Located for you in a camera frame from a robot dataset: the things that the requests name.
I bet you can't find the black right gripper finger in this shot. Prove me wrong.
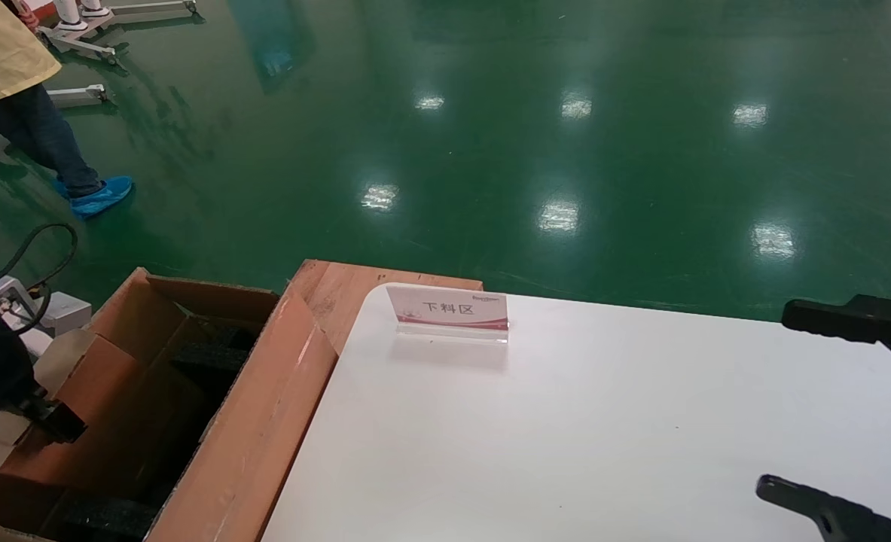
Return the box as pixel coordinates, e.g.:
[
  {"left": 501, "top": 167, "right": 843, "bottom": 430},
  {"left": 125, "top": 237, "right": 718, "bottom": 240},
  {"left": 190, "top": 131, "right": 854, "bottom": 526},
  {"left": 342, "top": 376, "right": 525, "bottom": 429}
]
[
  {"left": 755, "top": 474, "right": 891, "bottom": 542},
  {"left": 782, "top": 294, "right": 891, "bottom": 375}
]

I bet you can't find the small cardboard box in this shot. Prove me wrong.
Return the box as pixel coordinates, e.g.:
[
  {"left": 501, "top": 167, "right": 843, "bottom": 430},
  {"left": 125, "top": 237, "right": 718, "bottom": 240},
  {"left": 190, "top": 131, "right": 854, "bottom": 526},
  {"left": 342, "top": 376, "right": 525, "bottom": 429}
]
[{"left": 0, "top": 329, "right": 142, "bottom": 483}]

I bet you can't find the large cardboard box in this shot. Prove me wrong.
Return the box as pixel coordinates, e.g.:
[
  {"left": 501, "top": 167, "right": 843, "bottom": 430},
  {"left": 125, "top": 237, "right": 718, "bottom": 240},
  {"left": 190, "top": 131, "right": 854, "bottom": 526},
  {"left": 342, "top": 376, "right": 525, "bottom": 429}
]
[{"left": 0, "top": 267, "right": 339, "bottom": 542}]

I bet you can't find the black foam pad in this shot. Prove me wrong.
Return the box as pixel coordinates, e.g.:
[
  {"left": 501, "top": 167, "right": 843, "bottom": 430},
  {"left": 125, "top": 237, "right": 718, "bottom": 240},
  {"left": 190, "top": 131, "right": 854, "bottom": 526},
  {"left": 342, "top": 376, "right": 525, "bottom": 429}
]
[
  {"left": 53, "top": 489, "right": 161, "bottom": 542},
  {"left": 170, "top": 322, "right": 254, "bottom": 377}
]

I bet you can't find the wooden board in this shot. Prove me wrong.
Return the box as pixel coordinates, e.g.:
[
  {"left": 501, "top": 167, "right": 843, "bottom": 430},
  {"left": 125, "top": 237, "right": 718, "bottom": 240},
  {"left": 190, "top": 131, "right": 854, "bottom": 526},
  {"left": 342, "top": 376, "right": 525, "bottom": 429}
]
[{"left": 287, "top": 260, "right": 485, "bottom": 355}]

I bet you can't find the white table foot bar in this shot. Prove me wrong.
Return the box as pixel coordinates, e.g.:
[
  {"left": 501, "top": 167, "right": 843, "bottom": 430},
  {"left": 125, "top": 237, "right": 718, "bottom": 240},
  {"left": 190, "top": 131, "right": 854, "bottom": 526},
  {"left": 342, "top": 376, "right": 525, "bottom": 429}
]
[{"left": 46, "top": 84, "right": 108, "bottom": 106}]

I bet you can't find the person with blue shoe covers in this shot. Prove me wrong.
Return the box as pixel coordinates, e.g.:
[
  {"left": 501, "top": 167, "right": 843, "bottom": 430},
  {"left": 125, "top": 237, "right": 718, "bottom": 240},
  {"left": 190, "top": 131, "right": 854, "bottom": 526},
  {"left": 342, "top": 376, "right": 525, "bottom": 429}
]
[{"left": 0, "top": 0, "right": 134, "bottom": 221}]

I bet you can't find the acrylic sign with red print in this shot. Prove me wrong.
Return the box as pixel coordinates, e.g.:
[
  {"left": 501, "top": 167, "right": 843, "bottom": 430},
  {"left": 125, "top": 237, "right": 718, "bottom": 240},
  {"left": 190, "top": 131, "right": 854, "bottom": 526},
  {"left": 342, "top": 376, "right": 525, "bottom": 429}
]
[{"left": 386, "top": 284, "right": 511, "bottom": 346}]

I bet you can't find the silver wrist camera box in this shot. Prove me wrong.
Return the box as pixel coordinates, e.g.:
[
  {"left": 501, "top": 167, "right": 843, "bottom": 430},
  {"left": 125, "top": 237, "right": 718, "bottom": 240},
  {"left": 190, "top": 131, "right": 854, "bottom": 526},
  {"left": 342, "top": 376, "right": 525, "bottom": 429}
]
[{"left": 38, "top": 292, "right": 92, "bottom": 337}]

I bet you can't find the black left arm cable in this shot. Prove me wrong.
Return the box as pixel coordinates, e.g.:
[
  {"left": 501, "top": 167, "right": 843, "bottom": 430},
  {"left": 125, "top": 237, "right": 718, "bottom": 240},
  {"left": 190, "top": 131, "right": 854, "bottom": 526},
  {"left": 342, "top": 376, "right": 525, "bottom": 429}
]
[{"left": 0, "top": 223, "right": 79, "bottom": 336}]

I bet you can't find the white table stand frame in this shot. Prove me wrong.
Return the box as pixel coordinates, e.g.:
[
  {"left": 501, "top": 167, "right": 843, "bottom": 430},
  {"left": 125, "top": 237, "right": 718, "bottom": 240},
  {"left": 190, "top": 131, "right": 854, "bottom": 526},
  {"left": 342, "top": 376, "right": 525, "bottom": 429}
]
[{"left": 38, "top": 0, "right": 201, "bottom": 65}]

